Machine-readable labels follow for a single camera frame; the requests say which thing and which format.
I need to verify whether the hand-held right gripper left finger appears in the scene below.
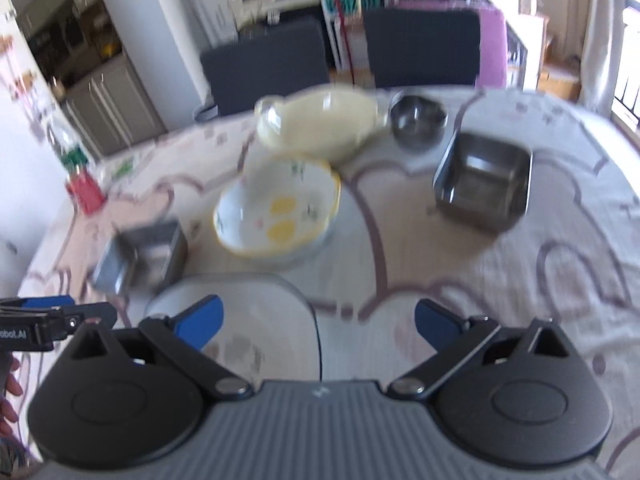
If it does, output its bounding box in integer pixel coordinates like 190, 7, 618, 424
70, 294, 253, 403

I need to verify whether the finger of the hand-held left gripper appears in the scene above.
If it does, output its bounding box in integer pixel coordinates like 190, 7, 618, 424
47, 302, 119, 335
0, 296, 77, 312

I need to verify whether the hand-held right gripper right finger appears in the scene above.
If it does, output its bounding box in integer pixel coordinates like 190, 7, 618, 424
389, 298, 573, 403

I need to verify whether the white plate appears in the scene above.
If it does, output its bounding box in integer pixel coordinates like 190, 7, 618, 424
144, 273, 322, 382

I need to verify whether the small square steel container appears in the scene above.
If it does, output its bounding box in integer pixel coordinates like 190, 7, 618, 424
91, 219, 189, 295

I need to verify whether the floral bowl with yellow rim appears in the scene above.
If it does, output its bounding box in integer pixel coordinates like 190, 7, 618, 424
213, 158, 343, 262

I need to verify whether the large square steel tray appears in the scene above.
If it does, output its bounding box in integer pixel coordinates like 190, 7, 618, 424
431, 131, 534, 234

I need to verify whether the round steel bowl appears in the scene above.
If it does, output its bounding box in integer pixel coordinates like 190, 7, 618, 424
389, 94, 447, 152

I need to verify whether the person's left hand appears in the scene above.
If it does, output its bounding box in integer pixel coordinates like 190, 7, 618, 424
0, 359, 24, 426

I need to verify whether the printed bear tablecloth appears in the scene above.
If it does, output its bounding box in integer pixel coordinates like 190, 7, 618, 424
17, 85, 640, 480

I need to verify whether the red drink can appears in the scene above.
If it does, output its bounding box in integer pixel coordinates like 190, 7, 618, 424
65, 170, 107, 217

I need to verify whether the green labelled bottle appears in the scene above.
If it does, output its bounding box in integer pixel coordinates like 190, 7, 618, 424
59, 127, 90, 172

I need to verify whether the grey kitchen cabinet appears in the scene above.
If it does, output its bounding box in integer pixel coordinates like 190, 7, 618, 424
61, 54, 167, 162

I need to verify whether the dark grey chair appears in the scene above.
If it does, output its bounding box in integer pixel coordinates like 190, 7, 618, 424
194, 15, 332, 125
362, 7, 482, 89

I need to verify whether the brown wooden box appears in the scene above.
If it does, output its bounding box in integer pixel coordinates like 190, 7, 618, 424
538, 61, 584, 102

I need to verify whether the white cabinet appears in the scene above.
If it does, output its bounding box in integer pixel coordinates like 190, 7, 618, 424
505, 14, 552, 92

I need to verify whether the red pole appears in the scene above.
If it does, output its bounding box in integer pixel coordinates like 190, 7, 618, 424
334, 0, 359, 87

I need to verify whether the beige curtain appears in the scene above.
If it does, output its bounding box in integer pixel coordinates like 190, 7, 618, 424
581, 0, 627, 107

